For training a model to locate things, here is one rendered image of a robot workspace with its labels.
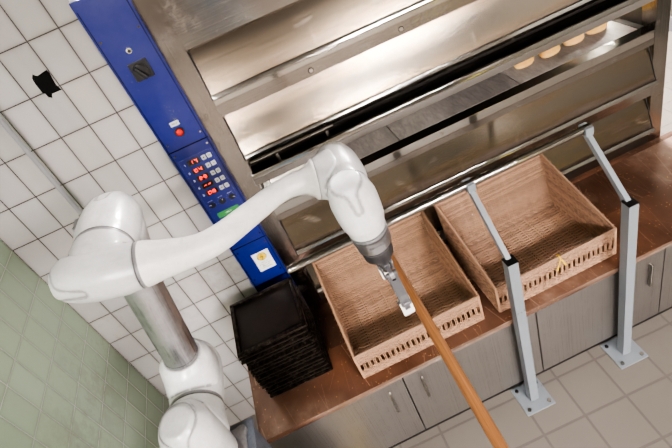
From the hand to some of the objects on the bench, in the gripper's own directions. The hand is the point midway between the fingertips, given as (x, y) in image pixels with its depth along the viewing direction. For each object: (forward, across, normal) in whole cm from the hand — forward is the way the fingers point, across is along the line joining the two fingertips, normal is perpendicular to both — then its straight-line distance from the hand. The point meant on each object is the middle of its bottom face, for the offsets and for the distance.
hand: (397, 291), depth 129 cm
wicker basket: (+82, -50, +64) cm, 115 cm away
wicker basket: (+78, -51, +3) cm, 94 cm away
